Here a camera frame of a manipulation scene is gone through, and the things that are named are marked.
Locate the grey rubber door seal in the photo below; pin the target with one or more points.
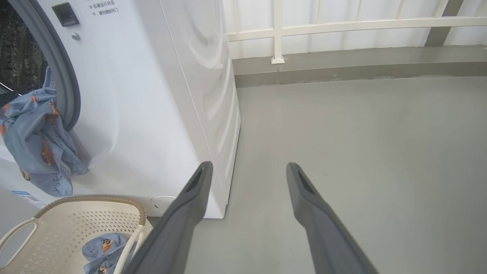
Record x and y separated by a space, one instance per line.
64 76

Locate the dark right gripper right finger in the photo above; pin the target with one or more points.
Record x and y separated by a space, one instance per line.
327 236

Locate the white metal railing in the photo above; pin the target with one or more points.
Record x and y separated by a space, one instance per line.
277 30

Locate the printed warning text label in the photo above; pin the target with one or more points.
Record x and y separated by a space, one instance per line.
102 8

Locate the round white filter cover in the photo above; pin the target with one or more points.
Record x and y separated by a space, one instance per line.
161 203

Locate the white front-load washing machine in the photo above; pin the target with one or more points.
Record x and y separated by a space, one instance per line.
152 95

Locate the blue white energy label sticker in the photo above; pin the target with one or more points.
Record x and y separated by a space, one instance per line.
28 198

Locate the blue bear-print garment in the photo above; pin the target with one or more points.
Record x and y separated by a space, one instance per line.
101 247
34 137

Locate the cream perforated laundry basket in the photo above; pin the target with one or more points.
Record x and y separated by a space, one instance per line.
68 228

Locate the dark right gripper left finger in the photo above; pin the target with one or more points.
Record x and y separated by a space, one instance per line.
175 228

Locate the black door latch socket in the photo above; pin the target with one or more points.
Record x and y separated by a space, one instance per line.
65 14

